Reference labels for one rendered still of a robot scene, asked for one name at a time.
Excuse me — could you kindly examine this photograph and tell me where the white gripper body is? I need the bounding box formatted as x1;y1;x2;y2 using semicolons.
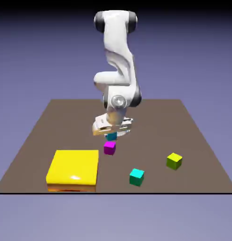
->
92;113;134;137

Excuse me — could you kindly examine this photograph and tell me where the small olive yellow cube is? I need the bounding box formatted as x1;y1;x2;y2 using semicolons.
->
166;153;183;170

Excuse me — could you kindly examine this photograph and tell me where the small magenta cube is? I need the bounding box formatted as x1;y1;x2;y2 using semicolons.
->
103;141;117;156

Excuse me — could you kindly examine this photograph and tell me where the small cyan cube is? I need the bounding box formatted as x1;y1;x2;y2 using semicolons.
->
129;168;145;187

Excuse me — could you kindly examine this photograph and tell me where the large yellow box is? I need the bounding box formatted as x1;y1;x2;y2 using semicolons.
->
46;149;99;193

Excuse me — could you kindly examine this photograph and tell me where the small teal cube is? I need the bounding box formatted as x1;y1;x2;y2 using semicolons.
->
105;131;118;142

